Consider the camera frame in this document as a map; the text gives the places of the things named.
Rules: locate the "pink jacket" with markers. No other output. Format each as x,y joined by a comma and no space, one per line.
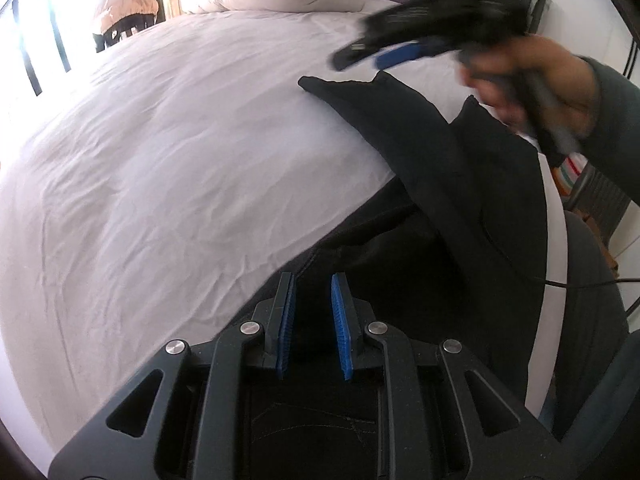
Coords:
127,0

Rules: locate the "striped cloth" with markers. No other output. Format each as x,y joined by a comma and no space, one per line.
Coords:
567,172

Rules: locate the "dark basket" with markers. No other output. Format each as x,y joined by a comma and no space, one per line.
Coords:
600,205

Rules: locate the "person's right forearm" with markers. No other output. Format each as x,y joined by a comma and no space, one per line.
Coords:
617,120

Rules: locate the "dark grey headboard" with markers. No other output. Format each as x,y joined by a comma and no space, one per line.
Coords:
537,2

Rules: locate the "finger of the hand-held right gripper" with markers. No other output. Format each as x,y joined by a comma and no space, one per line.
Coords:
352,56
397,55

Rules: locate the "black window railing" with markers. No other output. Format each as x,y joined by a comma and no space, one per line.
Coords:
30,55

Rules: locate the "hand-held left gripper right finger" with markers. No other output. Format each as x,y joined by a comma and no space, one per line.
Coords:
343,332

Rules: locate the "black pants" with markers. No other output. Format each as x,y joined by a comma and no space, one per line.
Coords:
450,240

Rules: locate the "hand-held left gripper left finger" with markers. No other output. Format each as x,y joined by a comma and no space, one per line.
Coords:
286,327

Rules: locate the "person's right hand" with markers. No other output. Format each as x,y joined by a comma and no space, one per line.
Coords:
550,70

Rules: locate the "white bed sheet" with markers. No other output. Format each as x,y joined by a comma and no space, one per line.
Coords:
175,170

